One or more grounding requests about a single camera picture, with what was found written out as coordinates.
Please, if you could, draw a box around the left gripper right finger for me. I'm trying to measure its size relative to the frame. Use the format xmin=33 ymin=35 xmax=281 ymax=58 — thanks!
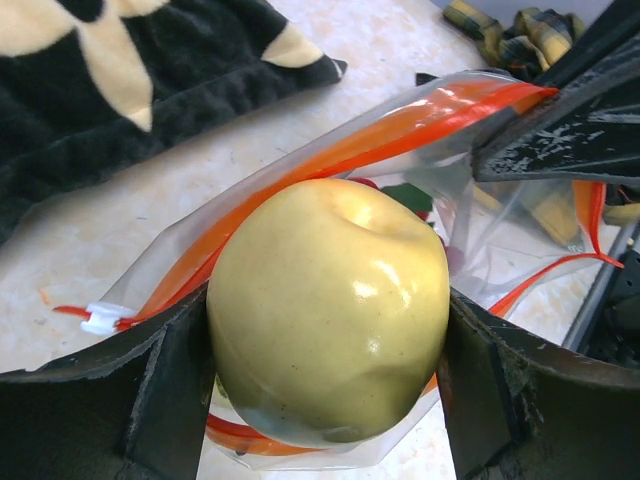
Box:
xmin=437 ymin=291 xmax=639 ymax=479

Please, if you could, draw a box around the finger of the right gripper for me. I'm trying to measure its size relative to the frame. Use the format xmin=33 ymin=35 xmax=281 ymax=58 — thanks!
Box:
xmin=534 ymin=0 xmax=639 ymax=88
xmin=472 ymin=36 xmax=639 ymax=188

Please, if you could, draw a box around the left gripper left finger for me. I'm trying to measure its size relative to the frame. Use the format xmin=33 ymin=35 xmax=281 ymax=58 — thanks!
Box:
xmin=1 ymin=287 xmax=215 ymax=479

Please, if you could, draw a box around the clear zip top bag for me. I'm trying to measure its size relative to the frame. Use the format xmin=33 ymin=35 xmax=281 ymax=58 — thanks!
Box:
xmin=66 ymin=72 xmax=608 ymax=471

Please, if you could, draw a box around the black flower pattern pillow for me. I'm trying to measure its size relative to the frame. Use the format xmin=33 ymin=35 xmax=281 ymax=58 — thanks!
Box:
xmin=1 ymin=1 xmax=347 ymax=239

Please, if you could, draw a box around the yellow black plaid cloth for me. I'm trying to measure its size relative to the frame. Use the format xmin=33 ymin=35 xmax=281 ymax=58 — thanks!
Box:
xmin=443 ymin=1 xmax=639 ymax=226

